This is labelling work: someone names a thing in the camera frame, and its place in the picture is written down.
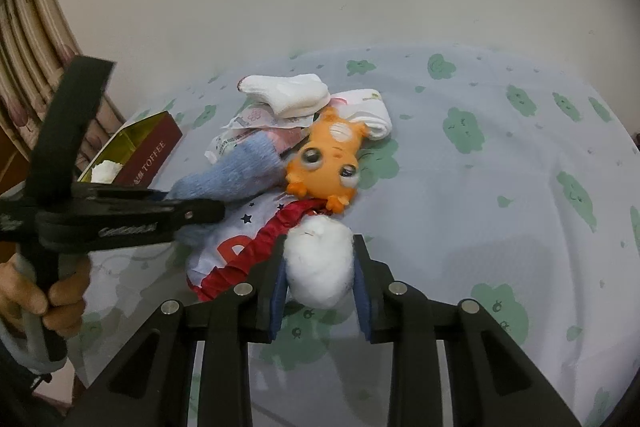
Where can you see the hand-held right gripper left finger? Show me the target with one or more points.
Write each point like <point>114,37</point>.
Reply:
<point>278,297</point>

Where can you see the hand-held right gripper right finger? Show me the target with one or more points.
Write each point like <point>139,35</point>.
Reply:
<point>361,297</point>

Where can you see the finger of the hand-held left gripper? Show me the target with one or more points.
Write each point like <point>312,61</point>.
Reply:
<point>190,213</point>
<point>127,194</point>

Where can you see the dark red tin box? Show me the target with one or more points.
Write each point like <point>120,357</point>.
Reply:
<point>150,152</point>

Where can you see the white cotton ball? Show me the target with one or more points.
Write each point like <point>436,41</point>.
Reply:
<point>320,262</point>
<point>106,171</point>

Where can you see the white star-print red-trimmed pouch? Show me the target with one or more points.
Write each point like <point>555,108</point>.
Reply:
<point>235,247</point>

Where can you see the light blue fuzzy sock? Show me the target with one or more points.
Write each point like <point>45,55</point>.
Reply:
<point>235,172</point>

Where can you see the orange plush toy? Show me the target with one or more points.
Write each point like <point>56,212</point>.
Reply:
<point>325,157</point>

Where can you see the white sock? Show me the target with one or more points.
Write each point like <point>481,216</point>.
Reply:
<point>290,94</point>

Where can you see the white towel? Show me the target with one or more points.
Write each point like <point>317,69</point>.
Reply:
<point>372,117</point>

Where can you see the person's left hand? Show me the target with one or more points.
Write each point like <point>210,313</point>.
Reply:
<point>65,302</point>

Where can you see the pink teal wet wipes packet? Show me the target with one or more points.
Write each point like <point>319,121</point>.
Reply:
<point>225,144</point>

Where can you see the beige pleated curtain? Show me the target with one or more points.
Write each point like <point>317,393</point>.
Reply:
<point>30,47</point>

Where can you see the floral white packet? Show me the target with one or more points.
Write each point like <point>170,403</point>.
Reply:
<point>252,117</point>

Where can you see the pale blue cloud-print sheet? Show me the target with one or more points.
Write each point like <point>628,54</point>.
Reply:
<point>475,207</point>

